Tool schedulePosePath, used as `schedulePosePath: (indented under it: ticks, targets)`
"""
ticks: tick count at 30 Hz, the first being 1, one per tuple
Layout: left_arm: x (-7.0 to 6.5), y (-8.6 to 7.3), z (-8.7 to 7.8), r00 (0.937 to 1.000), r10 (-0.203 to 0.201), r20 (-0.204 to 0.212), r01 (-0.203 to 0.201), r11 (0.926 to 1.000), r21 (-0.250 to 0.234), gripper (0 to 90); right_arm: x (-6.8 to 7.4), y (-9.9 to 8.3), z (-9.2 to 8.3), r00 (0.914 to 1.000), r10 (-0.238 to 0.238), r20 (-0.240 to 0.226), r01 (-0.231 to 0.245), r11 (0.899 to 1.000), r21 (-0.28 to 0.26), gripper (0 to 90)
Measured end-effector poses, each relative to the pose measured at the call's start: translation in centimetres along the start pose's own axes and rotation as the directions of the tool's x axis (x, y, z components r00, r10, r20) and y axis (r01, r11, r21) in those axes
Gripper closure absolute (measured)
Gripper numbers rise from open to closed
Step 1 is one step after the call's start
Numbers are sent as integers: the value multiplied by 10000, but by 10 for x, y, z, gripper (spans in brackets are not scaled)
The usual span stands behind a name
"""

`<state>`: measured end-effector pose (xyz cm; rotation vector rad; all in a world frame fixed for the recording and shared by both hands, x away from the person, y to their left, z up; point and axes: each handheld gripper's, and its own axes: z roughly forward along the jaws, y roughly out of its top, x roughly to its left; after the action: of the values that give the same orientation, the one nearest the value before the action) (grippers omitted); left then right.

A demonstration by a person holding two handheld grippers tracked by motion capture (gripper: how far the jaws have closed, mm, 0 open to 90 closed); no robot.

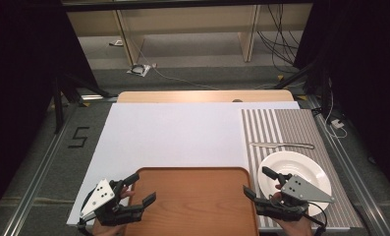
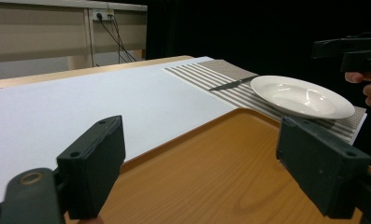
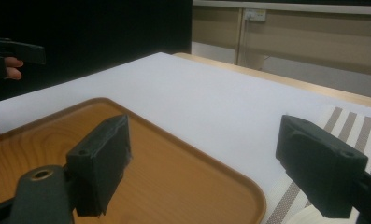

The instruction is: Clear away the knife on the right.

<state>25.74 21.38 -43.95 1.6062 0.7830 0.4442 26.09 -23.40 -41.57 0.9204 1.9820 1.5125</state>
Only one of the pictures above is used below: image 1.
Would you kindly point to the small white floor item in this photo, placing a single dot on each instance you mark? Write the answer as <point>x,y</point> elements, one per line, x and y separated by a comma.
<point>116,43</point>

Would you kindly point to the white plate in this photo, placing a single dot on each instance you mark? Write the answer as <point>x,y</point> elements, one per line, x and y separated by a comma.
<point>297,165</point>

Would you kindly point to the wooden table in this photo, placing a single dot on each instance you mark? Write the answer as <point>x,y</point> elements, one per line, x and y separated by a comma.
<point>199,96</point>

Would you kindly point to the person's right hand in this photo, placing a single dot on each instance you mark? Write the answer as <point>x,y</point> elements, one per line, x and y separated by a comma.
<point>294,227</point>

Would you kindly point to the aluminium floor rail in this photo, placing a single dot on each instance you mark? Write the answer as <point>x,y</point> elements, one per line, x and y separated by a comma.
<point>353,170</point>
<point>35,183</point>

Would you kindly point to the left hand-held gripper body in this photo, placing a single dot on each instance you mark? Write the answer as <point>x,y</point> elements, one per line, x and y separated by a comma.
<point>100,196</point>

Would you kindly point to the wooden tray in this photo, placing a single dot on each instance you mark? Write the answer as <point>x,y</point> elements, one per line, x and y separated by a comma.
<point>189,200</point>

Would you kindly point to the white power adapter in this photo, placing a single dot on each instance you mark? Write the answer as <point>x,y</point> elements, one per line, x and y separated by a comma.
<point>337,123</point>

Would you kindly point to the white board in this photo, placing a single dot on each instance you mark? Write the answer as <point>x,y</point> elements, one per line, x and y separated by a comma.
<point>169,137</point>

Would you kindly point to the clear plastic bag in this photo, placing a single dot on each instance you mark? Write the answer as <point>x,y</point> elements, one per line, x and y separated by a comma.
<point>138,69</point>

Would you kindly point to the person's left hand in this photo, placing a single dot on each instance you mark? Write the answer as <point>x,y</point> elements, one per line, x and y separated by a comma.
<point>127,193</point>

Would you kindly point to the grey striped placemat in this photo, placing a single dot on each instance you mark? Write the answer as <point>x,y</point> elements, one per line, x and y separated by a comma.
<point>313,131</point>

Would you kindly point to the beige wooden shelf unit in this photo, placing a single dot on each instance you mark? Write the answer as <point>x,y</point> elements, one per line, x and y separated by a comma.
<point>189,19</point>

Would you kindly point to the black metal stand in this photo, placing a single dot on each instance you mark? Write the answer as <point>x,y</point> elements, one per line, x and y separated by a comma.
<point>323,88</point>
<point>60,105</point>

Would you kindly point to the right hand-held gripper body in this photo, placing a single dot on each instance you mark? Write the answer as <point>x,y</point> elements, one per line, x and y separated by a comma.
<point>302,189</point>

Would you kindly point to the silver table knife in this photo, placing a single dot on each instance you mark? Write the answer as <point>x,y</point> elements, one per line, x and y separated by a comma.
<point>281,145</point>

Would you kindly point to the black curtain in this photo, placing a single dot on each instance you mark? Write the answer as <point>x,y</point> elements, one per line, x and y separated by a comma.
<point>15,82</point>
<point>366,75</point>

